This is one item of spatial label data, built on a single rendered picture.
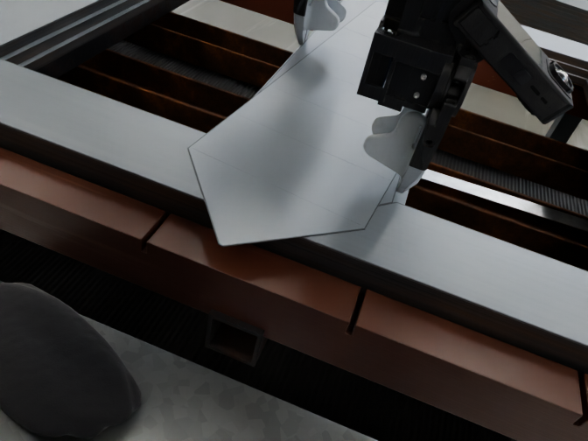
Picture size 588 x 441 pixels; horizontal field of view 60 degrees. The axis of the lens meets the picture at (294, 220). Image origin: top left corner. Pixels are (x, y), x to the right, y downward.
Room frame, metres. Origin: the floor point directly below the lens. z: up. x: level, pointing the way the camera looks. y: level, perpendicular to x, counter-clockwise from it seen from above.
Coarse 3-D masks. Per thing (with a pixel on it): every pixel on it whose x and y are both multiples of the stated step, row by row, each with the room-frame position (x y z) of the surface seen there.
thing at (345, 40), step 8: (336, 32) 0.74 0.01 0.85; (344, 32) 0.75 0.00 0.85; (352, 32) 0.76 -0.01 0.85; (328, 40) 0.71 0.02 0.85; (336, 40) 0.71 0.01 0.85; (344, 40) 0.72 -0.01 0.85; (352, 40) 0.73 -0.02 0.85; (360, 40) 0.73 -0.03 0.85; (368, 40) 0.74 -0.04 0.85; (336, 48) 0.69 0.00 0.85; (344, 48) 0.69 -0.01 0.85; (352, 48) 0.70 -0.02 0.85; (360, 48) 0.71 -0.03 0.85; (368, 48) 0.71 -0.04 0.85; (360, 56) 0.68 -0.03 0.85
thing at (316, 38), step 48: (144, 0) 0.74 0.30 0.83; (384, 0) 0.94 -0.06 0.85; (0, 48) 0.47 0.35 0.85; (48, 48) 0.53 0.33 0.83; (0, 144) 0.35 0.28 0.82; (48, 144) 0.34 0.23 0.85; (144, 192) 0.32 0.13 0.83; (288, 240) 0.30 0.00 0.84; (384, 288) 0.29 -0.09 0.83; (432, 288) 0.28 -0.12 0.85; (528, 336) 0.27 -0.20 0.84
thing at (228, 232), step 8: (208, 208) 0.30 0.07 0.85; (216, 216) 0.30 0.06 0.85; (224, 216) 0.30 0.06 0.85; (216, 224) 0.29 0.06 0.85; (224, 224) 0.29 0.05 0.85; (232, 224) 0.29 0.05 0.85; (240, 224) 0.30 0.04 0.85; (216, 232) 0.28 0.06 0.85; (224, 232) 0.28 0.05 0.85; (232, 232) 0.29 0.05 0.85; (240, 232) 0.29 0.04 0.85; (248, 232) 0.29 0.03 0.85; (256, 232) 0.29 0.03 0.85; (224, 240) 0.27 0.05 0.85; (232, 240) 0.28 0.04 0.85; (240, 240) 0.28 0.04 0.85; (248, 240) 0.28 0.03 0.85; (256, 240) 0.28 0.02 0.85; (264, 240) 0.29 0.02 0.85; (272, 240) 0.29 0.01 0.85
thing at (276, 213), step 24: (216, 168) 0.36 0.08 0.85; (216, 192) 0.33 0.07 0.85; (240, 192) 0.33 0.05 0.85; (264, 192) 0.34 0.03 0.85; (288, 192) 0.35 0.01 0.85; (240, 216) 0.30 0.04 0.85; (264, 216) 0.31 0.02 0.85; (288, 216) 0.32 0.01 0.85; (312, 216) 0.33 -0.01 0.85; (336, 216) 0.34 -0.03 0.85
